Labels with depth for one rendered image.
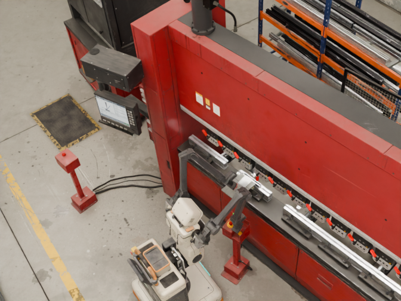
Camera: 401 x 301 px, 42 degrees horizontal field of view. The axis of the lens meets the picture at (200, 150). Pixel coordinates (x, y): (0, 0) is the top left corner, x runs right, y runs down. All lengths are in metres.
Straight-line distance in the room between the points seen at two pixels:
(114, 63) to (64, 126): 2.54
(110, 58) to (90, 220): 2.06
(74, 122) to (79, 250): 1.94
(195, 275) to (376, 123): 2.41
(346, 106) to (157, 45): 1.64
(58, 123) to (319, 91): 4.20
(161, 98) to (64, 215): 2.06
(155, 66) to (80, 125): 2.69
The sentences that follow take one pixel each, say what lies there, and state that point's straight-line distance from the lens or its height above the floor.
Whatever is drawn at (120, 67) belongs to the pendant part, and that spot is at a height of 1.95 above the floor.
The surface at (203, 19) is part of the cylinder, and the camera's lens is 4.16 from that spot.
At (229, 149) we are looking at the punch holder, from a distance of 4.72.
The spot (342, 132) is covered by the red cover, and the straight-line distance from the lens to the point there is 3.52.
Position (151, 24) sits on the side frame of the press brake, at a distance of 4.40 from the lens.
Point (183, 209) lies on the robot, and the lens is 4.21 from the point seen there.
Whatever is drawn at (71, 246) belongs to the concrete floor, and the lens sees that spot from 5.88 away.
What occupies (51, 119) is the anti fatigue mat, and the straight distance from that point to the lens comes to 7.20.
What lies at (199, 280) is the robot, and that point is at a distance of 5.11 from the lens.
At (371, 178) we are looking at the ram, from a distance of 3.65.
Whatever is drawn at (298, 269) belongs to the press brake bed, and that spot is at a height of 0.43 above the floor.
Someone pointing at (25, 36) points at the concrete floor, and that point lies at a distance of 8.82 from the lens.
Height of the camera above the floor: 4.81
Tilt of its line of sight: 49 degrees down
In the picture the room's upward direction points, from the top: 6 degrees counter-clockwise
